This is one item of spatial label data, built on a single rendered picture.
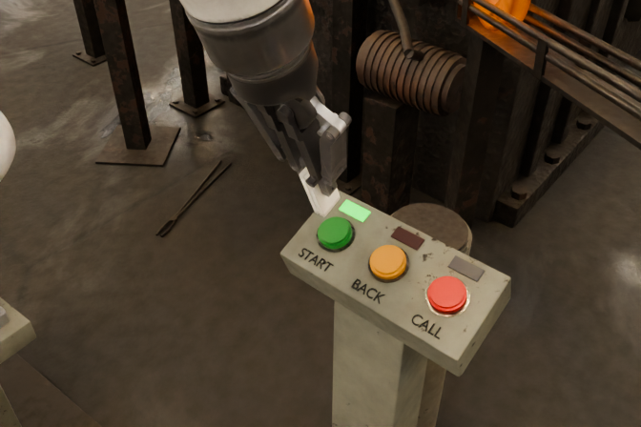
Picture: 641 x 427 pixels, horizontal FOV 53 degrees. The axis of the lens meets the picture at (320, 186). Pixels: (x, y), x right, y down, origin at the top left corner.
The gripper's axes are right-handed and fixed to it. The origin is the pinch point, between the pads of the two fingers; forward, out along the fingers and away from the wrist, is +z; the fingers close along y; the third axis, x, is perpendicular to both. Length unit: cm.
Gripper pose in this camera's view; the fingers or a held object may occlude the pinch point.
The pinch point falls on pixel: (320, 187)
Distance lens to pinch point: 68.0
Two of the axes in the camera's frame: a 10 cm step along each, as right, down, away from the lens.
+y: -7.7, -3.9, 5.1
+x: -6.0, 7.2, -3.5
